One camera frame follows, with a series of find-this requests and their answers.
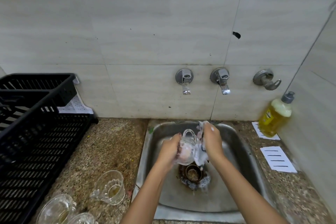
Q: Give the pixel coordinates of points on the person's left hand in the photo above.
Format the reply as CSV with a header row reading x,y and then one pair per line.
x,y
168,151

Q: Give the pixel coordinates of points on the person's right hand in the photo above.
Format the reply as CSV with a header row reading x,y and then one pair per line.
x,y
213,142

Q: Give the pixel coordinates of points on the person's right fingers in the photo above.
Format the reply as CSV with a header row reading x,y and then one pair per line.
x,y
204,139

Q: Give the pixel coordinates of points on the person's left thumb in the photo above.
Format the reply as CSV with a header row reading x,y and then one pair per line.
x,y
175,137

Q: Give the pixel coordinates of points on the white soapy sponge cloth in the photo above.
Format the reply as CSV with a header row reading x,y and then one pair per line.
x,y
201,150

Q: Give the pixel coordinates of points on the clear glass cup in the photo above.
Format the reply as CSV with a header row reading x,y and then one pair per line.
x,y
188,149
56,209
111,188
81,219

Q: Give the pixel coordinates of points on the person's right forearm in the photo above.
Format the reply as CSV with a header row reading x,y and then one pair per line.
x,y
244,192

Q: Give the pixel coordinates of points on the person's left forearm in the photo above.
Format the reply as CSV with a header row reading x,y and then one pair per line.
x,y
151,192

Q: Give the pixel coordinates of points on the stainless steel sink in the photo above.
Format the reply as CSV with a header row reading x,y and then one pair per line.
x,y
199,176

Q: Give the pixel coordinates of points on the sink drain strainer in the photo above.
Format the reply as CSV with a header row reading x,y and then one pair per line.
x,y
193,177

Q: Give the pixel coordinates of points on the white striped paper card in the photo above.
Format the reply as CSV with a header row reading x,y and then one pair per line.
x,y
278,158
263,131

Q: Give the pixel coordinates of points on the yellow dish soap bottle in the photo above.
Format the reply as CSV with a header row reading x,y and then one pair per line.
x,y
275,115

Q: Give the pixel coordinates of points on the white perforated drain tray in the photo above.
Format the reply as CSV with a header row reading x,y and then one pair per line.
x,y
74,103

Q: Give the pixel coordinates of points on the black plastic dish rack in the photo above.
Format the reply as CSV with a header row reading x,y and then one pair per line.
x,y
34,132

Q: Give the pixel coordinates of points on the chrome wall tap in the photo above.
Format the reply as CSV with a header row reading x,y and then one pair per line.
x,y
221,79
184,79

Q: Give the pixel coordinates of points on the grey wall valve tap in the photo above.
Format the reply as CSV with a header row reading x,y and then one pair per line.
x,y
265,79

